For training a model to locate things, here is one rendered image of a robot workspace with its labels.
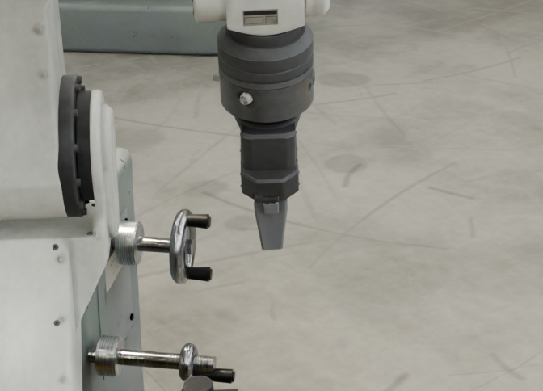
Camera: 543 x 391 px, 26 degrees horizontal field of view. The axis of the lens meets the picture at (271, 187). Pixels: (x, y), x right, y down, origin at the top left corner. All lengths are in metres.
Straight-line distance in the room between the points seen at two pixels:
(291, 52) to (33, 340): 0.39
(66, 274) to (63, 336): 0.06
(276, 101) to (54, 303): 0.31
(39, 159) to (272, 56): 0.25
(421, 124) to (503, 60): 0.79
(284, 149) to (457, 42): 3.88
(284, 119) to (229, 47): 0.09
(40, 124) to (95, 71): 3.48
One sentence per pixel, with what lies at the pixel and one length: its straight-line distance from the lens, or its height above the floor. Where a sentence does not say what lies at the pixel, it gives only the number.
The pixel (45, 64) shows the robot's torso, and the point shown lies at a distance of 1.09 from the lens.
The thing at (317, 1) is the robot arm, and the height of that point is 1.18.
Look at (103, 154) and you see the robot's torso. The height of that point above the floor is 1.01.
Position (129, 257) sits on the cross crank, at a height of 0.61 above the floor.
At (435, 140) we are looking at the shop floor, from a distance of 3.91.
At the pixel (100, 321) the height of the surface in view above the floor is 0.53.
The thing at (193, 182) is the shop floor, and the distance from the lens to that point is 3.57.
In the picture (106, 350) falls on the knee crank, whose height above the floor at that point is 0.52.
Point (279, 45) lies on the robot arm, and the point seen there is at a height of 1.14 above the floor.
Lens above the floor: 1.46
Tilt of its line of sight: 24 degrees down
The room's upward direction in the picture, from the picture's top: straight up
